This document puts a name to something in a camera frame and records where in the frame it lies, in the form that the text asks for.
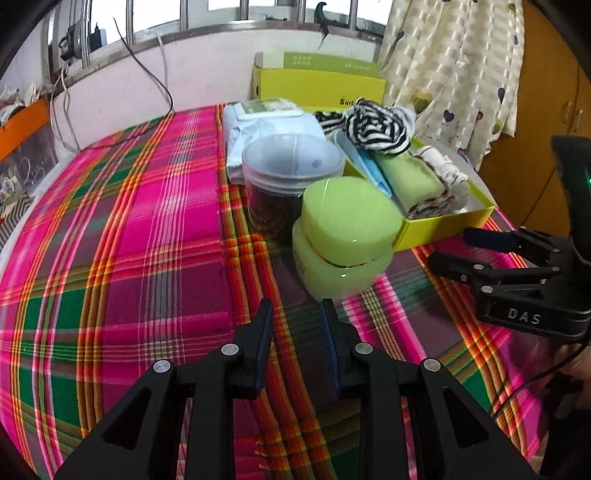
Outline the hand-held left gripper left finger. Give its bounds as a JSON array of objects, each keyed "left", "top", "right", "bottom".
[{"left": 54, "top": 298, "right": 274, "bottom": 480}]

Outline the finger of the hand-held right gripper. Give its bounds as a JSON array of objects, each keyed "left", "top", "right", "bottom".
[
  {"left": 463, "top": 226, "right": 574, "bottom": 269},
  {"left": 427, "top": 251, "right": 563, "bottom": 295}
]

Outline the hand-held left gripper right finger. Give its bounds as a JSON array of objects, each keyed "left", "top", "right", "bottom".
[{"left": 321, "top": 298, "right": 513, "bottom": 480}]

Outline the yellow-green box tray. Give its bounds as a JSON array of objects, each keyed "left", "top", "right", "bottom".
[{"left": 318, "top": 108, "right": 497, "bottom": 254}]

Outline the white cloth with coloured stripes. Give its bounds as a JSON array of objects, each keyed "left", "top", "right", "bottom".
[{"left": 413, "top": 144, "right": 472, "bottom": 208}]

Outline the green towel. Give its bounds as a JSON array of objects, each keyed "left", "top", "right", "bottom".
[{"left": 373, "top": 150, "right": 462, "bottom": 220}]

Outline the blue face mask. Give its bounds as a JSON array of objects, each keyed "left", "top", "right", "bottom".
[{"left": 333, "top": 130, "right": 393, "bottom": 197}]

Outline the black white striped sock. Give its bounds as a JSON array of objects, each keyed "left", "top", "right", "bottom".
[
  {"left": 315, "top": 110, "right": 347, "bottom": 137},
  {"left": 344, "top": 99, "right": 414, "bottom": 154}
]

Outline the person's right hand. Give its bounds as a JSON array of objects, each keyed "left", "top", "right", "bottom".
[{"left": 550, "top": 344, "right": 591, "bottom": 385}]

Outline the green plastic jar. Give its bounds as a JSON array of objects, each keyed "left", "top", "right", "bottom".
[{"left": 292, "top": 178, "right": 402, "bottom": 301}]

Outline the pink green plaid blanket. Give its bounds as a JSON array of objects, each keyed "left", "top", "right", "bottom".
[{"left": 0, "top": 104, "right": 555, "bottom": 480}]

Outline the wooden cabinet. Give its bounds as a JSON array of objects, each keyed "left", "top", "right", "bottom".
[{"left": 480, "top": 0, "right": 591, "bottom": 252}]

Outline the cream patterned curtain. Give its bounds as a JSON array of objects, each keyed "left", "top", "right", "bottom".
[{"left": 379, "top": 0, "right": 525, "bottom": 169}]

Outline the light blue wet wipes pack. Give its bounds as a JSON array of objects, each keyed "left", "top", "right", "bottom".
[{"left": 222, "top": 98, "right": 324, "bottom": 185}]

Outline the yellow green cardboard box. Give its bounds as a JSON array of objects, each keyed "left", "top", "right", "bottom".
[{"left": 252, "top": 52, "right": 387, "bottom": 114}]

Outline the black hook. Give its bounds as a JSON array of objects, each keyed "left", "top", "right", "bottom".
[{"left": 314, "top": 1, "right": 331, "bottom": 47}]

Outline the striped storage box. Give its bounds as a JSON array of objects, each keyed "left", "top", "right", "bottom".
[{"left": 0, "top": 198, "right": 33, "bottom": 245}]

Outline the metal window railing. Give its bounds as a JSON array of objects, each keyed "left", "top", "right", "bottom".
[{"left": 46, "top": 0, "right": 393, "bottom": 70}]

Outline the orange lidded clear box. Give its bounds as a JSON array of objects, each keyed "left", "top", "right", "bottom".
[{"left": 0, "top": 99, "right": 58, "bottom": 195}]

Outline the black power adapter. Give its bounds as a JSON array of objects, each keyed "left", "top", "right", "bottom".
[{"left": 88, "top": 23, "right": 109, "bottom": 51}]

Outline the pile of clutter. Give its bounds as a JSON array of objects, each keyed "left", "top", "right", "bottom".
[{"left": 0, "top": 83, "right": 47, "bottom": 121}]

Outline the thin black cable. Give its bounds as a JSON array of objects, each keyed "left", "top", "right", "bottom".
[{"left": 492, "top": 332, "right": 591, "bottom": 418}]

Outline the white cable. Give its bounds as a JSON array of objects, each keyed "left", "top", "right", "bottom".
[
  {"left": 48, "top": 69, "right": 85, "bottom": 153},
  {"left": 157, "top": 37, "right": 170, "bottom": 94}
]

